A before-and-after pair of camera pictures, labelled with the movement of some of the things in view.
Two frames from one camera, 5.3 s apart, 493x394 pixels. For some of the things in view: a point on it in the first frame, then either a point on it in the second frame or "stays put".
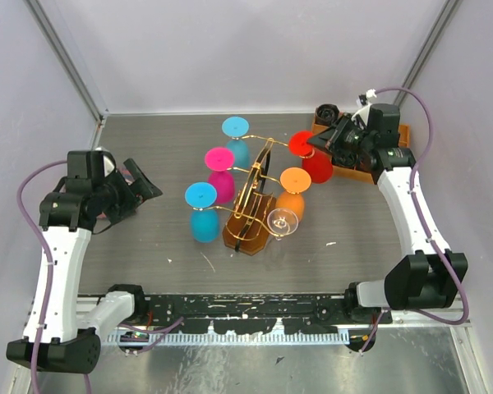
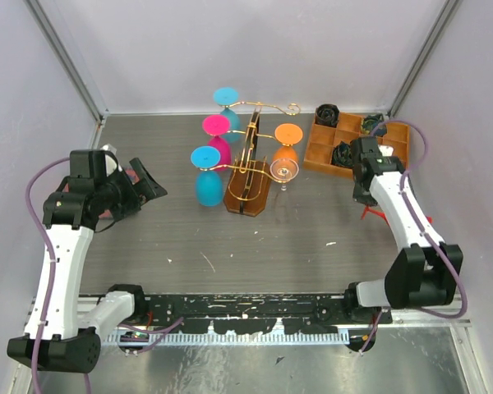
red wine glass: x=317 y=162 to x=367 y=210
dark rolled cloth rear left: x=326 y=114 stays put
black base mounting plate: x=257 y=313 stays put
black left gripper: x=143 y=187 stays put
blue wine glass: x=235 y=127 to x=228 y=96
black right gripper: x=331 y=139 to x=363 y=198
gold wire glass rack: x=251 y=219 to x=250 y=176
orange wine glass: x=295 y=181 to x=287 y=135
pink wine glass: x=221 y=161 to x=218 y=125
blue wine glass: x=201 y=196 to x=209 y=184
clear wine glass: x=282 y=222 to x=283 y=171
